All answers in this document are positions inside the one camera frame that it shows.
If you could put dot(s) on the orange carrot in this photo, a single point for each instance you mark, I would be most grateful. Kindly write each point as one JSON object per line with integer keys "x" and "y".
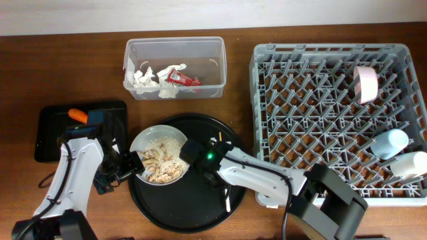
{"x": 78, "y": 115}

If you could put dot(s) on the grey dishwasher rack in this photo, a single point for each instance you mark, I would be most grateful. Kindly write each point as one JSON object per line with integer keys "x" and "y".
{"x": 305, "y": 112}

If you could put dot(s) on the grey plate with food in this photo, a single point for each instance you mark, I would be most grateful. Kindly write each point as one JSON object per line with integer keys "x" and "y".
{"x": 159, "y": 147}

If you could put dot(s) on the light blue cup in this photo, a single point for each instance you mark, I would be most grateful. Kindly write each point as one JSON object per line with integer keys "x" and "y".
{"x": 388, "y": 144}

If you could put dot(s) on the round black serving tray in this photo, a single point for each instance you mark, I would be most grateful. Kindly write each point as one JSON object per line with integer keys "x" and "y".
{"x": 189, "y": 205}

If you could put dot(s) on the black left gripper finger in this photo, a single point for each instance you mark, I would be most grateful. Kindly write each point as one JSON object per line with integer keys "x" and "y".
{"x": 130, "y": 164}
{"x": 103, "y": 186}

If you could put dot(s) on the white cup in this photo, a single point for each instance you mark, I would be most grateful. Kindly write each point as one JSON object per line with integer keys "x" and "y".
{"x": 409, "y": 165}

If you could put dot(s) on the white plastic fork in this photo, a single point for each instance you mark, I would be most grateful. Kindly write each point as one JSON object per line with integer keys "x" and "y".
{"x": 227, "y": 198}

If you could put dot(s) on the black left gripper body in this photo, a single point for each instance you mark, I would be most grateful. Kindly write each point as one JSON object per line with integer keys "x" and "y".
{"x": 112, "y": 160}

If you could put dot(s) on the white napkin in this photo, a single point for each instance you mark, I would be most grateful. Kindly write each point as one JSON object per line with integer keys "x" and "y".
{"x": 167, "y": 90}

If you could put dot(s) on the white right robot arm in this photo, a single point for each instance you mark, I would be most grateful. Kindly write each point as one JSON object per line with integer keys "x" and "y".
{"x": 319, "y": 201}

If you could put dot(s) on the clear plastic waste bin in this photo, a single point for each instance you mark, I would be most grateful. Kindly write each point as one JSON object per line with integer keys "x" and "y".
{"x": 205, "y": 58}

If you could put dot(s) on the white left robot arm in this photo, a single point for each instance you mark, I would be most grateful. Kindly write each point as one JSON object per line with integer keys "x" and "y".
{"x": 90, "y": 156}

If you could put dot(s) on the black rectangular tray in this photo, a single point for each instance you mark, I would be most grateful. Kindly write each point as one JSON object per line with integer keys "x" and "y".
{"x": 53, "y": 120}

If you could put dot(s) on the red snack wrapper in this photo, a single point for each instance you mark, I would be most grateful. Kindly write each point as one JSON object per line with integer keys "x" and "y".
{"x": 179, "y": 78}

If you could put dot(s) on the pink bowl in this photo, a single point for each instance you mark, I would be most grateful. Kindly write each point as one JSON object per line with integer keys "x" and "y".
{"x": 366, "y": 84}

